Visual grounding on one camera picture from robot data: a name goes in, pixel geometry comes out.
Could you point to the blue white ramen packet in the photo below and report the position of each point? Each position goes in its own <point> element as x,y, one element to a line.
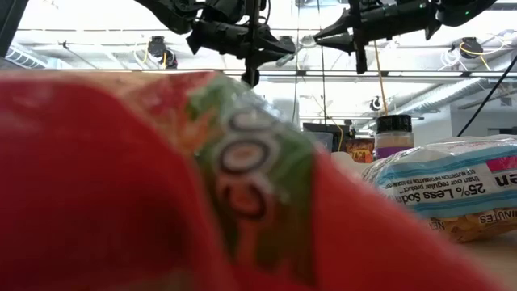
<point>452,182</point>

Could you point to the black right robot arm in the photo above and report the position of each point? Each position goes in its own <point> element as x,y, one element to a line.
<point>464,10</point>

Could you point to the silver ventilation duct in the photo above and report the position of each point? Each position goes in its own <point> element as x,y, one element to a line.
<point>448,95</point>

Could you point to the dark equipment box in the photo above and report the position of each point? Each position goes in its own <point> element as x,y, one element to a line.
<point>311,128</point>

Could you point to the orange taco seasoning packet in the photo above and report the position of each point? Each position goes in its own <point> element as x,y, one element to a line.
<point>360,153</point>

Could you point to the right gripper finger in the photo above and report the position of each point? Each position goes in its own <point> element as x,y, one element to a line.
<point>341,27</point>
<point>345,42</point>

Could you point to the ceiling light rail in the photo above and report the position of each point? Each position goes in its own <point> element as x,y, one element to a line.
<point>404,73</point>

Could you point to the black-lidded spice jar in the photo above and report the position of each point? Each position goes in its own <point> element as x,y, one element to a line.
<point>393,137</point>

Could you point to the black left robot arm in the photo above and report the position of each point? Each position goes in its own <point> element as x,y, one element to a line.
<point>173,12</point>

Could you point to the orange-red ramen packet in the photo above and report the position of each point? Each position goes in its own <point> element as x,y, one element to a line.
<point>101,182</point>

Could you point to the plain silver spoon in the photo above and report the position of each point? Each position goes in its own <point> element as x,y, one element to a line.
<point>309,41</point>

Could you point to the round black ceiling fixture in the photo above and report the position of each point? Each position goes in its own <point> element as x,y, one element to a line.
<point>161,50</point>
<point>471,47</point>
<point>375,104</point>

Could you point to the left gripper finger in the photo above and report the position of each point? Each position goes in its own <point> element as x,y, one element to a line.
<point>276,42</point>
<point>266,57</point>

